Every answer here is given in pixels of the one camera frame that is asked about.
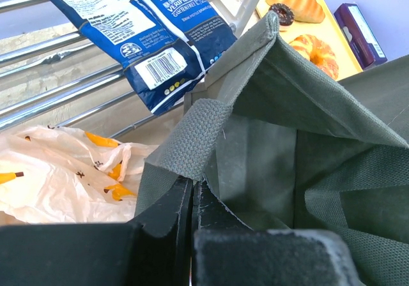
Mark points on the croissant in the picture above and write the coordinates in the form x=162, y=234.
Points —
x=309, y=11

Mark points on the green fabric grocery bag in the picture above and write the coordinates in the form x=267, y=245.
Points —
x=284, y=146

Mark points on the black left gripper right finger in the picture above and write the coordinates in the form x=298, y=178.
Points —
x=226, y=252

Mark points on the purple box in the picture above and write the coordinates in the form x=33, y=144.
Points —
x=359, y=36

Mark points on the chocolate donut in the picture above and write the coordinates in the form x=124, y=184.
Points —
x=284, y=13

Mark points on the yellow food tray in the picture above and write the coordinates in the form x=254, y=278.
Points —
x=330, y=33

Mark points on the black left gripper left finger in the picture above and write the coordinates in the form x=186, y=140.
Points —
x=151, y=249

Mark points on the white metal shelf rack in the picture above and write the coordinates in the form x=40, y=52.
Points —
x=56, y=78

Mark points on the blue chips bag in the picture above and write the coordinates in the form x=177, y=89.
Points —
x=165, y=47

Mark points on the banana print plastic bag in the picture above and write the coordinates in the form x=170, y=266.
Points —
x=67, y=175

